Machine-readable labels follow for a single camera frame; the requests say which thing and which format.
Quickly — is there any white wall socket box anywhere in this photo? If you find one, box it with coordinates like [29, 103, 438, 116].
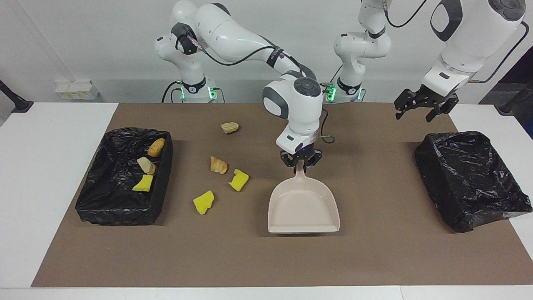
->
[54, 80, 100, 100]

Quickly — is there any golden croissant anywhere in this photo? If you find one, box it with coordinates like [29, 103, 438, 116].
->
[209, 156, 229, 175]

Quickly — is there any orange striped bread roll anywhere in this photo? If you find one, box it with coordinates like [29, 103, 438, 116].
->
[137, 157, 157, 175]

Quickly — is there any yellow sponge with green side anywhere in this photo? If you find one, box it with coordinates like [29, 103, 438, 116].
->
[132, 174, 154, 192]

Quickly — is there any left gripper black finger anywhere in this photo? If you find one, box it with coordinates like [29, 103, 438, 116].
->
[425, 93, 460, 123]
[394, 88, 419, 120]

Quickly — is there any black stand pole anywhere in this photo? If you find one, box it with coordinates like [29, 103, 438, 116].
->
[0, 80, 34, 114]
[494, 81, 533, 116]

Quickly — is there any bin with black trash bag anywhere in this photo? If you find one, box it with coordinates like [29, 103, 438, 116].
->
[414, 131, 533, 233]
[75, 127, 174, 226]

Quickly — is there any beige plastic dustpan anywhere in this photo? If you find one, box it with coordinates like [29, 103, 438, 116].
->
[268, 160, 340, 234]

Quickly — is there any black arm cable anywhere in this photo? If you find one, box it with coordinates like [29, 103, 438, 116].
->
[383, 0, 529, 84]
[183, 33, 336, 145]

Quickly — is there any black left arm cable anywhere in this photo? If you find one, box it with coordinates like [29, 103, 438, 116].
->
[383, 0, 529, 84]

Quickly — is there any brown table mat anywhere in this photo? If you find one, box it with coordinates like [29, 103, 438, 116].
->
[31, 103, 533, 288]

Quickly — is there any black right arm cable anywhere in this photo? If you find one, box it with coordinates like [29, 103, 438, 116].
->
[183, 33, 336, 145]

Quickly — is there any dark background panel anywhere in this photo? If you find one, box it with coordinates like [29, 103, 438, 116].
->
[479, 46, 533, 140]

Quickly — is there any brown oval bread roll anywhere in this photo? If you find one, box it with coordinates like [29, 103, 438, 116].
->
[147, 138, 166, 158]

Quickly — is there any black base power cable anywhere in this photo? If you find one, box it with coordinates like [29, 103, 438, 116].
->
[162, 80, 184, 103]

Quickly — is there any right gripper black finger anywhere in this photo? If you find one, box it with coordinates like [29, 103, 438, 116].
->
[280, 152, 297, 173]
[304, 150, 323, 174]

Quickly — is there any notched yellow sponge piece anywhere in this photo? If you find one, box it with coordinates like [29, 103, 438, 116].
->
[228, 168, 249, 193]

